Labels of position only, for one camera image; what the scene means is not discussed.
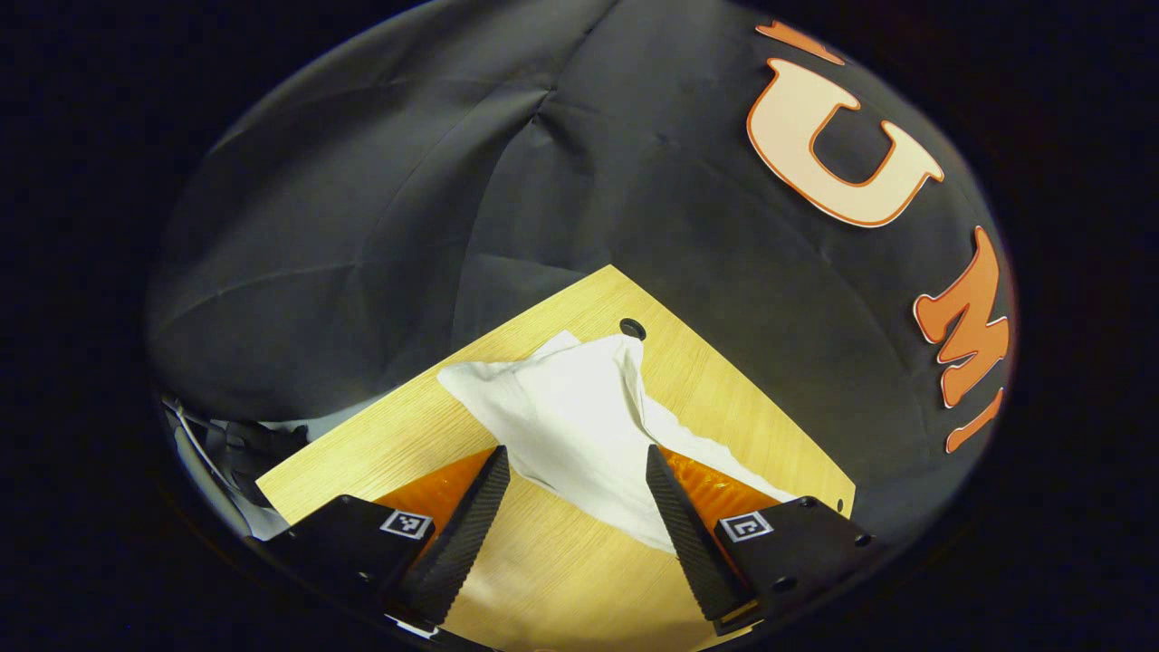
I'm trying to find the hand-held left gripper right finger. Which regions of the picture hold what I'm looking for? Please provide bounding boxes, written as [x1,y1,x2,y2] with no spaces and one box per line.
[645,444,877,637]

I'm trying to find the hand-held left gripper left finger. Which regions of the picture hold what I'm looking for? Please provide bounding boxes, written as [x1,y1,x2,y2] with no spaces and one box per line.
[258,444,513,635]

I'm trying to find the white jeans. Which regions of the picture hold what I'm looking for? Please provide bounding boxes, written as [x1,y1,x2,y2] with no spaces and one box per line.
[436,331,798,555]

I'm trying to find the black backdrop cloth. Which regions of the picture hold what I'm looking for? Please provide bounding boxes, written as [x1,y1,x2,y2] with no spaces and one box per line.
[145,0,1017,544]

